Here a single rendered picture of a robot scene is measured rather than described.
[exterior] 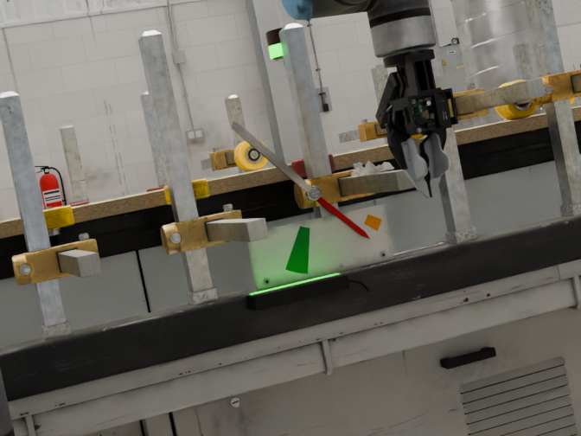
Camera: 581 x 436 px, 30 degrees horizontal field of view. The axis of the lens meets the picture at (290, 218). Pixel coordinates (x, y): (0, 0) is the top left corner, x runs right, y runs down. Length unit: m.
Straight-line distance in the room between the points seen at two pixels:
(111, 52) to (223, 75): 0.98
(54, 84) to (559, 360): 7.15
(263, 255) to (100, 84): 7.41
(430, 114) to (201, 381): 0.63
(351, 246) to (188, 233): 0.29
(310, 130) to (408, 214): 0.39
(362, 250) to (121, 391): 0.48
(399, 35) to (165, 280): 0.74
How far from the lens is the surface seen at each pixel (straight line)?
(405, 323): 1.99
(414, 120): 1.56
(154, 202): 2.02
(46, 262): 1.79
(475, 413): 2.33
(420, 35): 1.57
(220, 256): 2.07
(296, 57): 1.91
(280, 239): 1.87
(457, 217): 2.00
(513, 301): 2.09
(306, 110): 1.90
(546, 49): 2.12
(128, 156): 9.20
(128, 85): 9.26
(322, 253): 1.89
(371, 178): 1.77
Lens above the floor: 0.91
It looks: 3 degrees down
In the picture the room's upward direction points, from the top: 11 degrees counter-clockwise
